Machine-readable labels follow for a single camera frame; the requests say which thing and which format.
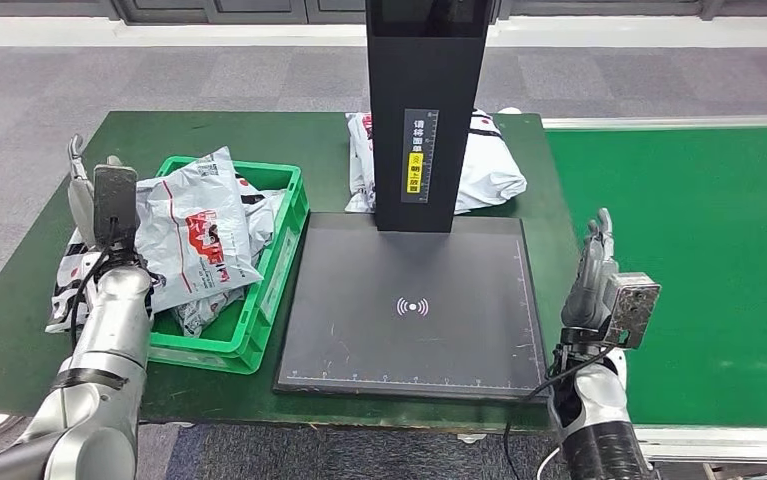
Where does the green conveyor belt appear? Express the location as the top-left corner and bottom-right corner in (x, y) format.
(541, 115), (767, 480)

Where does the white cable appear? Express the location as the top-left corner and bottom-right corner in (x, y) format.
(535, 447), (560, 480)

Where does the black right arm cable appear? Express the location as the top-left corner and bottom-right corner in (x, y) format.
(500, 344), (616, 480)

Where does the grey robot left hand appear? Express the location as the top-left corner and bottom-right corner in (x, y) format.
(66, 134), (126, 250)

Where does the black inbound scanner machine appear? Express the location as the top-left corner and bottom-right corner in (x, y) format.
(272, 0), (552, 405)

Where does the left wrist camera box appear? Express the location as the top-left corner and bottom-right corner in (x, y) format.
(92, 164), (140, 250)

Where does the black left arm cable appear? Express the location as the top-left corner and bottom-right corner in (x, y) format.
(68, 218), (119, 349)

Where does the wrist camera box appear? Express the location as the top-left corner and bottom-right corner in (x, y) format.
(600, 272), (663, 351)
(92, 164), (140, 250)

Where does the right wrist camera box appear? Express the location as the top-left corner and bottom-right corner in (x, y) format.
(600, 272), (663, 351)

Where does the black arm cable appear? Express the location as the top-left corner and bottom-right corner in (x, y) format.
(68, 218), (119, 349)
(500, 344), (616, 480)

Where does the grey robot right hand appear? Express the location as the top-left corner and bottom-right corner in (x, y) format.
(560, 207), (621, 333)

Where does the white poly mailer parcel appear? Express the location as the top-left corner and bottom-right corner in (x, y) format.
(45, 146), (265, 336)
(344, 111), (529, 217)
(169, 173), (290, 340)

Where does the green plastic crate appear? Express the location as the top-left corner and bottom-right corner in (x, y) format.
(147, 155), (311, 377)

